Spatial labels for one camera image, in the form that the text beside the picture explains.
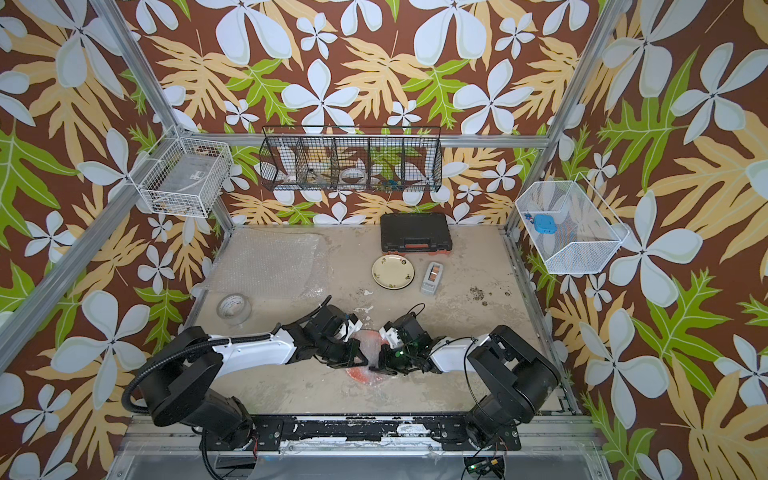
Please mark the white wire basket left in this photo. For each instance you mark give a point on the white wire basket left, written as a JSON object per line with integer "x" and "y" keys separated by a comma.
{"x": 186, "y": 174}

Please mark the orange plastic plate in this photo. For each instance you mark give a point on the orange plastic plate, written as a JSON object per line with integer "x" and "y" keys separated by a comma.
{"x": 370, "y": 346}

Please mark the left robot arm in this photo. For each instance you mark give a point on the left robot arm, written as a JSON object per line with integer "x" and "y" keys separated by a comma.
{"x": 175, "y": 385}

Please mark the black wire basket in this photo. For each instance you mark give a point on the black wire basket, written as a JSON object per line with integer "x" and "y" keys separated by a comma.
{"x": 366, "y": 159}

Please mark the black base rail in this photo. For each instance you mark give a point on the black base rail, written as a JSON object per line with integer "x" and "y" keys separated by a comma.
{"x": 443, "y": 432}

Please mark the cream dinner plate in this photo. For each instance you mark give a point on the cream dinner plate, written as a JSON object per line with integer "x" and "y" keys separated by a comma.
{"x": 393, "y": 272}

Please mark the grey tape dispenser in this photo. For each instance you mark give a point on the grey tape dispenser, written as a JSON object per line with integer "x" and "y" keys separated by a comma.
{"x": 432, "y": 278}

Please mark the blue small object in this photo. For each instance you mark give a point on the blue small object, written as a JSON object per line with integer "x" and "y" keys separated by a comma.
{"x": 544, "y": 224}

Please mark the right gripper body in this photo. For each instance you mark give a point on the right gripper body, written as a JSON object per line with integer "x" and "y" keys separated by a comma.
{"x": 397, "y": 359}

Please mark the white wire basket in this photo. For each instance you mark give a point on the white wire basket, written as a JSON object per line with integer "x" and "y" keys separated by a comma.
{"x": 186, "y": 174}
{"x": 589, "y": 231}

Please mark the black tool case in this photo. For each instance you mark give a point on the black tool case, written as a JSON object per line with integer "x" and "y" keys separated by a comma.
{"x": 415, "y": 232}

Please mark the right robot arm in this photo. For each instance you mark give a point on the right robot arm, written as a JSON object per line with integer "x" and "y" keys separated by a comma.
{"x": 519, "y": 379}

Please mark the white wire basket right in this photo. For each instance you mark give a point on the white wire basket right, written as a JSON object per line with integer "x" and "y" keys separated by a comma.
{"x": 589, "y": 231}

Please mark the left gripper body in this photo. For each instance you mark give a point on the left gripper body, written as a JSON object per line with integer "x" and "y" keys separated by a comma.
{"x": 342, "y": 353}

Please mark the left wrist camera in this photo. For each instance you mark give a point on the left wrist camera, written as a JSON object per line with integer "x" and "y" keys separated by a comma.
{"x": 350, "y": 327}

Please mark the clear tape roll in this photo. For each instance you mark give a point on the clear tape roll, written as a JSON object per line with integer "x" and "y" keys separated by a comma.
{"x": 234, "y": 309}

